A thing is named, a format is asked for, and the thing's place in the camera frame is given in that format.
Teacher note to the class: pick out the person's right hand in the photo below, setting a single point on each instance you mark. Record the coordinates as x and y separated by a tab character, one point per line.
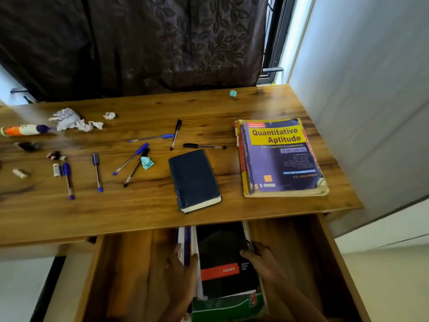
266	264

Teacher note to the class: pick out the person's left hand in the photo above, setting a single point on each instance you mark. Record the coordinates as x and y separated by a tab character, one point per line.
182	285

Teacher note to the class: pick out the white purple notebook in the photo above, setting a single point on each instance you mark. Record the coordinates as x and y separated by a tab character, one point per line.
187	238

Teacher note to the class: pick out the green cyclist cover notebook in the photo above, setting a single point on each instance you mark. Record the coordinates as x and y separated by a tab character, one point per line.
228	310

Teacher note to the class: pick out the black spiral notebook red label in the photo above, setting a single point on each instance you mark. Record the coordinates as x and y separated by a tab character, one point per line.
218	244

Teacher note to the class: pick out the wooden drawer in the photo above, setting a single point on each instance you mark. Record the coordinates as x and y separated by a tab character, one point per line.
127	271

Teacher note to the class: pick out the purple yellow thick book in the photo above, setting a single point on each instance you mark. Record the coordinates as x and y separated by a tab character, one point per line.
285	164

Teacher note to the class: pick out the small dark blue book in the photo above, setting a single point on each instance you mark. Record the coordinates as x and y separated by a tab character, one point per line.
194	177

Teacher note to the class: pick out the red yellow thick book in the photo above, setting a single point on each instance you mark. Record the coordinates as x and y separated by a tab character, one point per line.
310	151

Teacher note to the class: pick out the black capped ballpoint pen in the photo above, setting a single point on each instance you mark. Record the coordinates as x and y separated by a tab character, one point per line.
178	124
192	145
144	153

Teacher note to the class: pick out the white cylindrical battery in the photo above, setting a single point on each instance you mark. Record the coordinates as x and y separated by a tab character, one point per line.
20	173
56	170

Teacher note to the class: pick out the small black white object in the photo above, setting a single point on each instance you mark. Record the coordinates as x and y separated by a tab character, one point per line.
56	155

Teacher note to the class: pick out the small white paper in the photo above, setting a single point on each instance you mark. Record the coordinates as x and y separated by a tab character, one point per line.
109	116

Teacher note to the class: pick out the twisted white paper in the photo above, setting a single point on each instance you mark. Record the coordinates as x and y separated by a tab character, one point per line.
87	125

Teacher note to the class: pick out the large white paper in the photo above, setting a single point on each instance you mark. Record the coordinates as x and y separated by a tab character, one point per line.
67	117

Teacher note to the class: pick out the black lighter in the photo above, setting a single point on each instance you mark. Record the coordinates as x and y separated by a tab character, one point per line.
28	146

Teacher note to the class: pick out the orange white glue bottle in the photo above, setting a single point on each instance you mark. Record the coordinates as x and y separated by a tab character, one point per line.
23	130

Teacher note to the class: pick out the person's left forearm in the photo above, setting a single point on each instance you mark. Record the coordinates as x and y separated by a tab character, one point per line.
176	315

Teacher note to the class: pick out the person's right forearm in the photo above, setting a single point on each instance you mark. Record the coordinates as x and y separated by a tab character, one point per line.
295	305

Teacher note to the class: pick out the white cabinet panel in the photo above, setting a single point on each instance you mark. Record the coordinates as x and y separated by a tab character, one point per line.
378	231

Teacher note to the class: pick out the black baseboard strip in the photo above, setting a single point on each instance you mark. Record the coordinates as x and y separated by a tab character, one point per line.
47	291

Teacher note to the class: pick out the dark brown leaf-patterned curtain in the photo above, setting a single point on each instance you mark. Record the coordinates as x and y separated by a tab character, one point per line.
134	40

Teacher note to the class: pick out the black window frame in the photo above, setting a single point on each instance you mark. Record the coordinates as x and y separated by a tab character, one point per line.
278	33

